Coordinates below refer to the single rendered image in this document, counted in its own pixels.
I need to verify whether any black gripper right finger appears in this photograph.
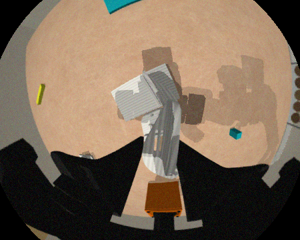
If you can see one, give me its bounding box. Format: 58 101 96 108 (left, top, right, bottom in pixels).
177 141 269 222

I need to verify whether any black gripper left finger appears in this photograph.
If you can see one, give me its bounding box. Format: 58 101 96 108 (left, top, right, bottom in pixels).
51 137 144 217

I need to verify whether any small teal block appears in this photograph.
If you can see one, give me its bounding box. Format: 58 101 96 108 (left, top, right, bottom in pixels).
229 128 241 139

